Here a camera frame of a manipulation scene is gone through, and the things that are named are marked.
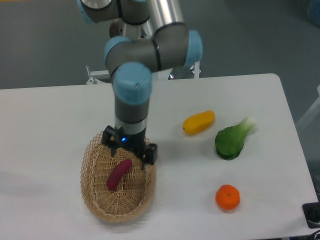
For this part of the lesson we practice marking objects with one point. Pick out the green bok choy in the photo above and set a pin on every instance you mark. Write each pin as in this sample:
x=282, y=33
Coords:
x=230, y=141

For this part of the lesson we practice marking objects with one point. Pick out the orange tangerine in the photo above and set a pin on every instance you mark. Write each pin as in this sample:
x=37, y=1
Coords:
x=227, y=197

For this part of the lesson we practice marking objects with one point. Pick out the white metal base frame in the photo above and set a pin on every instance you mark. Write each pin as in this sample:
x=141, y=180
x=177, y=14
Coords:
x=103, y=76

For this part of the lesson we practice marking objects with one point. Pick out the black device at edge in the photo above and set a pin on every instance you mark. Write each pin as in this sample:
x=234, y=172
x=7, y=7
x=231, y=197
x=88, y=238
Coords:
x=312, y=214

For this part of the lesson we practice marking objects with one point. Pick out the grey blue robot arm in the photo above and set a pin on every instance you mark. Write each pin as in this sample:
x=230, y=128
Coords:
x=131, y=61

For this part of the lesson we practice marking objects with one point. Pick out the purple sweet potato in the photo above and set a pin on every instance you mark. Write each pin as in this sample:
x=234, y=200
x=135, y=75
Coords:
x=117, y=173

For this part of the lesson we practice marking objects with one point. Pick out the blue object top right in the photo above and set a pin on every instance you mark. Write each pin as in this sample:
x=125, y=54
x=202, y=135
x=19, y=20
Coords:
x=313, y=12

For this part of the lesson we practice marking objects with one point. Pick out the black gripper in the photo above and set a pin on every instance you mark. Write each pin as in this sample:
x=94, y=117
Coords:
x=114, y=138

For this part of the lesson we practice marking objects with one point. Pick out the white table leg right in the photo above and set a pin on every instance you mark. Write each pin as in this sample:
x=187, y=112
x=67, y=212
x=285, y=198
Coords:
x=310, y=114

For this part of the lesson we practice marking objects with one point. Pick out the yellow mango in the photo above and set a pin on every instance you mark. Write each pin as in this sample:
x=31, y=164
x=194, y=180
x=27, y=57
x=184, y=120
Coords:
x=199, y=122

